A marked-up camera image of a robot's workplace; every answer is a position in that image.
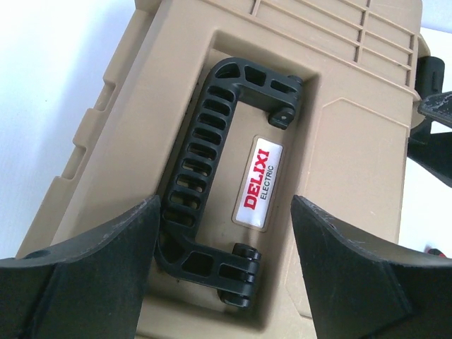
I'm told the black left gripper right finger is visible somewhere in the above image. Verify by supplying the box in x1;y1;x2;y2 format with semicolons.
291;196;451;338

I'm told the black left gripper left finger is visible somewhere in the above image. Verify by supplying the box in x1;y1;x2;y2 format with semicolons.
1;196;160;338

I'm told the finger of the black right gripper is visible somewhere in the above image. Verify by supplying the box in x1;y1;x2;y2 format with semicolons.
408;56;451;186

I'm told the tan plastic tool box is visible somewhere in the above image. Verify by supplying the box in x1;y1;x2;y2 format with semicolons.
18;1;429;338

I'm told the red black utility knife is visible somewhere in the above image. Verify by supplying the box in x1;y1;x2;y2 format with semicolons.
424;246;446;258

